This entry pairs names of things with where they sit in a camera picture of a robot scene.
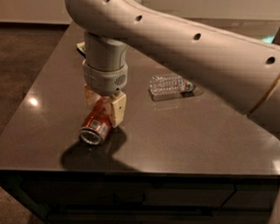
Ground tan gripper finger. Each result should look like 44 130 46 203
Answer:
84 84 101 109
104 91 127 128

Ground red coke can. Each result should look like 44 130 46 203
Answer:
79 99 111 146

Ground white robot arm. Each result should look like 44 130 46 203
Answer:
64 0 280 141

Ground green rice chip bag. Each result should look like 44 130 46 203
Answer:
76 42 86 56

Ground clear plastic water bottle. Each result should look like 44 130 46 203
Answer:
149 73 194 96

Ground dark cabinet drawer front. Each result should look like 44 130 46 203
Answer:
22 180 234 207

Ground dark drawer handle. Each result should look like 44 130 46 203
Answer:
112 193 146 206

